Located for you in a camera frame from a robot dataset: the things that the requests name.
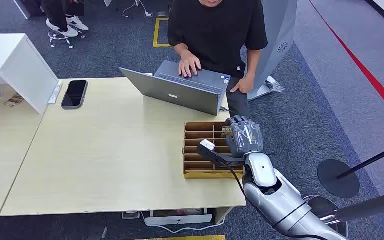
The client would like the chrome stool base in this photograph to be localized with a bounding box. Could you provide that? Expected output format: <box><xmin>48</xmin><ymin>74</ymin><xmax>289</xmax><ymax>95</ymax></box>
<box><xmin>47</xmin><ymin>29</ymin><xmax>87</xmax><ymax>50</ymax></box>

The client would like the person's left hand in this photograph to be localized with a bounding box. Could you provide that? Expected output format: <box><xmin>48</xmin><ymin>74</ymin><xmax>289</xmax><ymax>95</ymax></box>
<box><xmin>229</xmin><ymin>76</ymin><xmax>255</xmax><ymax>95</ymax></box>

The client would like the white cabinet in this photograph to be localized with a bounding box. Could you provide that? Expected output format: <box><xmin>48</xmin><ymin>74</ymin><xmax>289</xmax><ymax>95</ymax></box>
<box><xmin>0</xmin><ymin>33</ymin><xmax>60</xmax><ymax>115</ymax></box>

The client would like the white charger cable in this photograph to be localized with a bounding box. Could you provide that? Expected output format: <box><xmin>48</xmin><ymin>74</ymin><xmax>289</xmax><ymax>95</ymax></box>
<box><xmin>122</xmin><ymin>0</ymin><xmax>153</xmax><ymax>18</ymax></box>

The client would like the person's hand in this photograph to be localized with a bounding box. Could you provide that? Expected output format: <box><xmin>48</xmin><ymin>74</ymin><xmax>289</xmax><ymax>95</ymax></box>
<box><xmin>229</xmin><ymin>76</ymin><xmax>255</xmax><ymax>95</ymax></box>
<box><xmin>178</xmin><ymin>52</ymin><xmax>202</xmax><ymax>79</ymax></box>

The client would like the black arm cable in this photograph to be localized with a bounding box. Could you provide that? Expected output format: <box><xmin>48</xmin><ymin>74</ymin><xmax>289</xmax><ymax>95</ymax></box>
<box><xmin>223</xmin><ymin>160</ymin><xmax>249</xmax><ymax>200</ymax></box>

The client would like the clear plastic bag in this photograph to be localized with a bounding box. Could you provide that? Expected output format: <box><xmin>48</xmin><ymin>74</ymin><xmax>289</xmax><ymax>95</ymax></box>
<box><xmin>265</xmin><ymin>76</ymin><xmax>285</xmax><ymax>93</ymax></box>

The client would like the black stanchion pole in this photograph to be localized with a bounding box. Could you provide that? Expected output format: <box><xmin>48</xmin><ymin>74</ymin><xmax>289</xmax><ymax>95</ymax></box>
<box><xmin>337</xmin><ymin>141</ymin><xmax>384</xmax><ymax>180</ymax></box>

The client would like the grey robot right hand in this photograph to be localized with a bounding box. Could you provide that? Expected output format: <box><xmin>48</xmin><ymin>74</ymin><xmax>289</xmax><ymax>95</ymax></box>
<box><xmin>224</xmin><ymin>115</ymin><xmax>265</xmax><ymax>159</ymax></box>

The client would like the cardboard slotted card holder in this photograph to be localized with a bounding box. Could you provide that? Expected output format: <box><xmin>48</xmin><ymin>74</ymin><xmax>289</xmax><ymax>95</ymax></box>
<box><xmin>182</xmin><ymin>121</ymin><xmax>246</xmax><ymax>180</ymax></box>

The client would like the grey laptop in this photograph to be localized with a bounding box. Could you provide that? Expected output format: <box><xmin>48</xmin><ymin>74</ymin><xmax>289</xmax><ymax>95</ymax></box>
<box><xmin>119</xmin><ymin>60</ymin><xmax>232</xmax><ymax>117</ymax></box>

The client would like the seated person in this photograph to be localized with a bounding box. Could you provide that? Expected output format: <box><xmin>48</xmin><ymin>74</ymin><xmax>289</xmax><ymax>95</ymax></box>
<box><xmin>42</xmin><ymin>0</ymin><xmax>90</xmax><ymax>38</ymax></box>

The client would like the brown printed leaflet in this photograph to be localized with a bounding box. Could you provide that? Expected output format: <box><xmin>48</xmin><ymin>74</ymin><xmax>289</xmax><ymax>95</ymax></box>
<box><xmin>4</xmin><ymin>93</ymin><xmax>25</xmax><ymax>109</ymax></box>

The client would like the black round stanchion base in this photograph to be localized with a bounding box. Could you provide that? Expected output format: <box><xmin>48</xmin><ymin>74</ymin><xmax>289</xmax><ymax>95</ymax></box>
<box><xmin>317</xmin><ymin>159</ymin><xmax>361</xmax><ymax>199</ymax></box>

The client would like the white label strip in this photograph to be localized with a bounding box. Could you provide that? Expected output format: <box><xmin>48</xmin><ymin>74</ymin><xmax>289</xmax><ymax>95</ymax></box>
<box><xmin>47</xmin><ymin>80</ymin><xmax>63</xmax><ymax>105</ymax></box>

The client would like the silver stanchion pole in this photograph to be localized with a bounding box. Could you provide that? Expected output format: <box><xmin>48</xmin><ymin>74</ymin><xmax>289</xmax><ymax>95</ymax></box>
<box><xmin>319</xmin><ymin>189</ymin><xmax>384</xmax><ymax>223</ymax></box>

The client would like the white box under table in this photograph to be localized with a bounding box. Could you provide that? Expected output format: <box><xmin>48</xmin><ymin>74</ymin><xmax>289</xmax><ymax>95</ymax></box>
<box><xmin>144</xmin><ymin>209</ymin><xmax>213</xmax><ymax>227</ymax></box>

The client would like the black smartphone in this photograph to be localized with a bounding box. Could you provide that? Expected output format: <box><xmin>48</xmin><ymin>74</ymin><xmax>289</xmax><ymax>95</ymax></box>
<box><xmin>61</xmin><ymin>79</ymin><xmax>89</xmax><ymax>111</ymax></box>

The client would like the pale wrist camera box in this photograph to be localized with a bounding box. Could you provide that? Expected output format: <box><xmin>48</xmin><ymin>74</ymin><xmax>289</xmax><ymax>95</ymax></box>
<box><xmin>196</xmin><ymin>139</ymin><xmax>246</xmax><ymax>168</ymax></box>

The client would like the grey standing kiosk panel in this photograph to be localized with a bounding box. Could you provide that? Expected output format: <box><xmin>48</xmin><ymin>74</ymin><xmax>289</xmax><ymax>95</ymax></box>
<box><xmin>246</xmin><ymin>0</ymin><xmax>299</xmax><ymax>102</ymax></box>

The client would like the person's right hand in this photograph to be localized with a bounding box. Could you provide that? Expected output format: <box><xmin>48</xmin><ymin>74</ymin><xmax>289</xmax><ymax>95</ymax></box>
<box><xmin>178</xmin><ymin>52</ymin><xmax>202</xmax><ymax>79</ymax></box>

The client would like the chrome round stanchion base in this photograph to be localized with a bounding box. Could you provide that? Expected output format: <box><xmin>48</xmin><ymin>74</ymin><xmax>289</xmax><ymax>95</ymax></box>
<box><xmin>302</xmin><ymin>195</ymin><xmax>349</xmax><ymax>239</ymax></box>

